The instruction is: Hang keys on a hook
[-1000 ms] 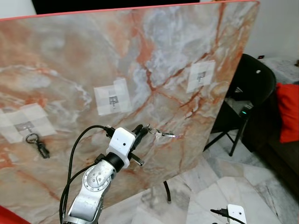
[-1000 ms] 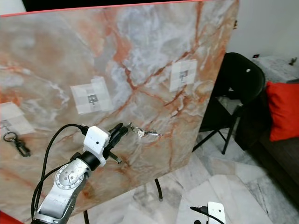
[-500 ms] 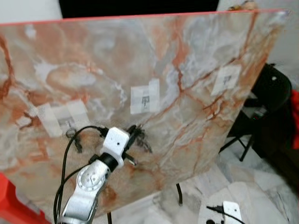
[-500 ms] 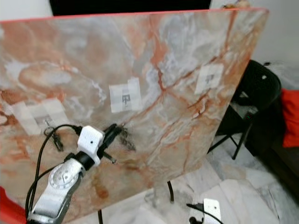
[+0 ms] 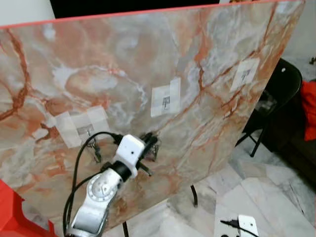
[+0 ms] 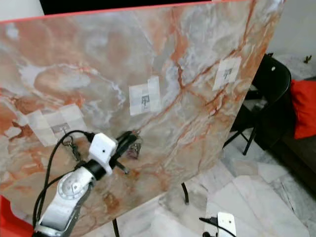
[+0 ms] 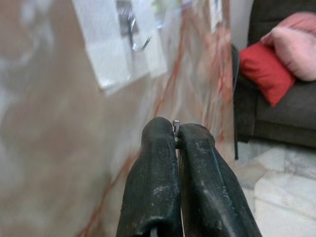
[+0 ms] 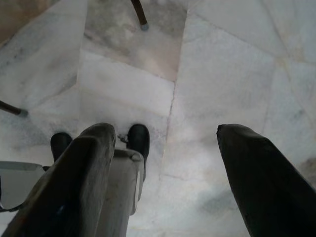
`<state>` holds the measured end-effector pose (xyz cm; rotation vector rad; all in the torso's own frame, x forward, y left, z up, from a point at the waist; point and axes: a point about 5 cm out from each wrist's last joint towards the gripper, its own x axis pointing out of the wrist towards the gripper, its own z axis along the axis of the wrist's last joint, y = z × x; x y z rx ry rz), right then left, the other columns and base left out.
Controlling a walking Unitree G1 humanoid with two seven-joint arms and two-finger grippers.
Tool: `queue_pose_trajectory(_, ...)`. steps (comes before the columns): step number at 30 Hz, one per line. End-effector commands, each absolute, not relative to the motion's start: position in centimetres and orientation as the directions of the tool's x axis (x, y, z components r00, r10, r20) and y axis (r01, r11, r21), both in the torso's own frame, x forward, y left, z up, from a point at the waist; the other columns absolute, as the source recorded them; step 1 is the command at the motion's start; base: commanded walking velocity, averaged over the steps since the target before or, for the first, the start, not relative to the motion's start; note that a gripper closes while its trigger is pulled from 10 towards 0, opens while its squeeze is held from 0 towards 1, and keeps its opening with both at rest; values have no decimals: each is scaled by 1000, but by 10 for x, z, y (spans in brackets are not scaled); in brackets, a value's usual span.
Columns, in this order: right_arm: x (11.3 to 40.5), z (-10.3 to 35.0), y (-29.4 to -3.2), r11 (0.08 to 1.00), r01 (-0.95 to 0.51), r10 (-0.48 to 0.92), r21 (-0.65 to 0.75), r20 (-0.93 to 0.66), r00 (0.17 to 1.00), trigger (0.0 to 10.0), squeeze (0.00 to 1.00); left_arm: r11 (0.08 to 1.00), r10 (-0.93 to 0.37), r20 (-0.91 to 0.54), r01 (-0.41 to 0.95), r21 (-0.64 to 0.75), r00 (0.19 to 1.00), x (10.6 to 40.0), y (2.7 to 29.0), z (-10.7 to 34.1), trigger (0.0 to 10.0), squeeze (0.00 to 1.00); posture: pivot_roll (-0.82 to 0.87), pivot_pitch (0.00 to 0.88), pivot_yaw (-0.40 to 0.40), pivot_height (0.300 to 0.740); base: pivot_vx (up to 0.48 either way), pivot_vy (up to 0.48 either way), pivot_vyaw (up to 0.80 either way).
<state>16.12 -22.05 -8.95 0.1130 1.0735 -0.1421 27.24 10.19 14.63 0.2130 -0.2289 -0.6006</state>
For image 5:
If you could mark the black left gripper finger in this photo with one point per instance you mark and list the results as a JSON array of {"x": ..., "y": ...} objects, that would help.
[
  {"x": 149, "y": 138},
  {"x": 151, "y": 147}
]

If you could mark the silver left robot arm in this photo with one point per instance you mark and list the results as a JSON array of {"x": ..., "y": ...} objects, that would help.
[{"x": 98, "y": 197}]

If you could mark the dark hanging key bunch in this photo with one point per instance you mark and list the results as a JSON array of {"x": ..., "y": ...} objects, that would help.
[{"x": 95, "y": 150}]

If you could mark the marble pattern folding table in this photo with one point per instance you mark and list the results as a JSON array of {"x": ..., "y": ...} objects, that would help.
[{"x": 148, "y": 54}]

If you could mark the red cushion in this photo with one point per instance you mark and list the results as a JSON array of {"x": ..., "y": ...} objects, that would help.
[{"x": 309, "y": 108}]

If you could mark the dark brown sofa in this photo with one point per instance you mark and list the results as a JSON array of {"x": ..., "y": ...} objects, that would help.
[{"x": 296, "y": 153}]

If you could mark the red plastic stool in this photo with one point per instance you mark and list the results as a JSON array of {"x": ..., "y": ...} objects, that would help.
[{"x": 15, "y": 217}]

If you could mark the black folding chair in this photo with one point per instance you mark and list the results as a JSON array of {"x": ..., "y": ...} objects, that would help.
[{"x": 286, "y": 81}]

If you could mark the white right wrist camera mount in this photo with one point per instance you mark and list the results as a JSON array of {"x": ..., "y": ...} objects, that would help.
[{"x": 248, "y": 226}]

